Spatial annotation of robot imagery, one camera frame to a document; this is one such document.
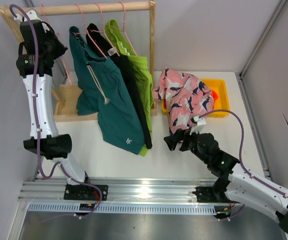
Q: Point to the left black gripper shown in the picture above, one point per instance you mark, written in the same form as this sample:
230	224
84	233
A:
61	49

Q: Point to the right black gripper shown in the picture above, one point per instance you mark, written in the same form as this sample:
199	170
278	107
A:
179	134

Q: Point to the pink hanger of patterned shorts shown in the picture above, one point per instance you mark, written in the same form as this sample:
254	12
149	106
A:
60	49

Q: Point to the pink hanger of teal shorts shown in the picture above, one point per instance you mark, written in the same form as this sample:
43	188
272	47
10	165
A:
85	25

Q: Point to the pink patterned shorts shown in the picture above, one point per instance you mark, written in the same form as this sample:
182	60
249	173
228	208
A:
185	96

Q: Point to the orange shorts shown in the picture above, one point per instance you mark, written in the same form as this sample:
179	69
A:
214	95

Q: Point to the dark teal shorts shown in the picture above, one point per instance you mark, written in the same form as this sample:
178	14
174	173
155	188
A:
104	92

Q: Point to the black shorts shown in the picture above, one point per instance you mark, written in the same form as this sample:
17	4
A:
127	72

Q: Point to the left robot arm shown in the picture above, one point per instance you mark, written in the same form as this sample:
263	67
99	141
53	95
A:
36	56

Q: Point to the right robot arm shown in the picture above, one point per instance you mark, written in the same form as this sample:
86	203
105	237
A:
236	182

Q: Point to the lime green shorts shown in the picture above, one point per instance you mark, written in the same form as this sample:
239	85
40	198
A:
143	77

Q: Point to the wooden clothes rack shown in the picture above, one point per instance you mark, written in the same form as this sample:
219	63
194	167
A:
67	94

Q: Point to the yellow plastic tray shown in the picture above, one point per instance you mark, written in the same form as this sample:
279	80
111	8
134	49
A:
219	86

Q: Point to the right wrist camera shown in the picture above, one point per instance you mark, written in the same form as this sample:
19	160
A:
198	124

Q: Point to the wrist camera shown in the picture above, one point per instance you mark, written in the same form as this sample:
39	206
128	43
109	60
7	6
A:
198	124
33	15

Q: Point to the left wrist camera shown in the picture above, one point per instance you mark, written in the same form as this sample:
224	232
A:
33	15

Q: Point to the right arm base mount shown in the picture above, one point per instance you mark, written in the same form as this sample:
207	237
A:
208	194

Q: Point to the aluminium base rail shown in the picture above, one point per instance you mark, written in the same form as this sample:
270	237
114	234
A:
125	196

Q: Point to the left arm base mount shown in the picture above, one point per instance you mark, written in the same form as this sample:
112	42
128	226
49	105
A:
80	192

